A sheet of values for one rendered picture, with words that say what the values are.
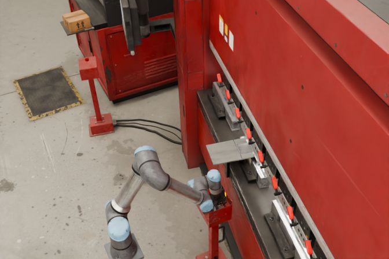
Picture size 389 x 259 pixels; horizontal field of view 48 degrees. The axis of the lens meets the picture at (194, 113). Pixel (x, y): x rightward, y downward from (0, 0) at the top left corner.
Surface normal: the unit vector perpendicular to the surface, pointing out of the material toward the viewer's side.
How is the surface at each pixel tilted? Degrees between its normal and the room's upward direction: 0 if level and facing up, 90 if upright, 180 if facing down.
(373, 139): 90
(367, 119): 90
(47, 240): 0
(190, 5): 90
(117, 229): 7
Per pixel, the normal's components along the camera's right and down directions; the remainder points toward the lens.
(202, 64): 0.25, 0.61
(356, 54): -0.97, 0.18
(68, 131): -0.03, -0.78
